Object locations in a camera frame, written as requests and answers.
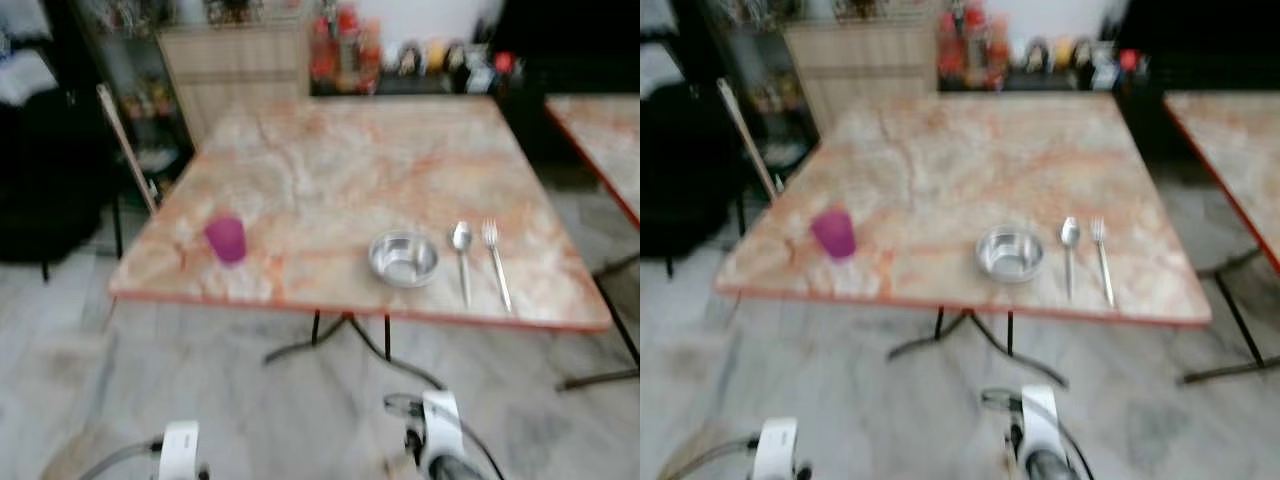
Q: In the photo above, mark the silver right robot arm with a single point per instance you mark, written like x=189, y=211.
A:
x=455, y=470
x=1052, y=468

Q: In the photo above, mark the black bulky chair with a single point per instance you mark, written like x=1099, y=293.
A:
x=680, y=170
x=50, y=180

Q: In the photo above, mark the marble-top table with red edge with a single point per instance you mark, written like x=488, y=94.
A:
x=605, y=140
x=1235, y=150

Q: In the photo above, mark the steel fork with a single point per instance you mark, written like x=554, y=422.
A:
x=1102, y=258
x=495, y=262

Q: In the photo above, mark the leaning wooden plank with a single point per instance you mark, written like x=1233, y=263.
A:
x=125, y=145
x=748, y=140

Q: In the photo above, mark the white cloth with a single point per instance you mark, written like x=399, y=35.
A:
x=660, y=68
x=25, y=75

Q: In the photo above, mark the steel spoon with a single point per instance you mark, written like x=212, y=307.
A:
x=1069, y=236
x=462, y=240

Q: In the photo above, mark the black shelf rack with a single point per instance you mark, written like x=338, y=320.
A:
x=135, y=110
x=755, y=100

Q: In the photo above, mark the purple plastic cup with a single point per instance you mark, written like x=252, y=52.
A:
x=227, y=242
x=834, y=236

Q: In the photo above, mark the steel bowl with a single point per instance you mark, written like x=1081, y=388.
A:
x=404, y=260
x=1010, y=255

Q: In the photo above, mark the row of small jars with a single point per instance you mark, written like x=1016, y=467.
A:
x=1080, y=58
x=450, y=62

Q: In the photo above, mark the light wooden cabinet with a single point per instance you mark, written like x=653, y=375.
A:
x=235, y=75
x=865, y=70

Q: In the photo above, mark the marble-top folding table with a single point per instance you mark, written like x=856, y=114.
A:
x=970, y=165
x=350, y=170

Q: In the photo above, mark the cluster of red bottles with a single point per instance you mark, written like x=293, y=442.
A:
x=345, y=50
x=972, y=45

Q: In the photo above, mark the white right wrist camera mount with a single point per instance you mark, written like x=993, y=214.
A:
x=442, y=425
x=1040, y=420

